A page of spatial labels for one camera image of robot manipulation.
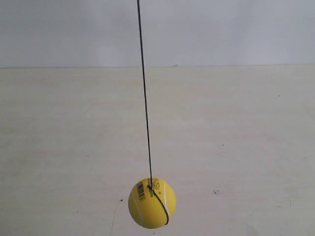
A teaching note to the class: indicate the yellow tennis ball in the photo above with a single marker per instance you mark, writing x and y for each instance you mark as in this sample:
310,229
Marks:
152,203

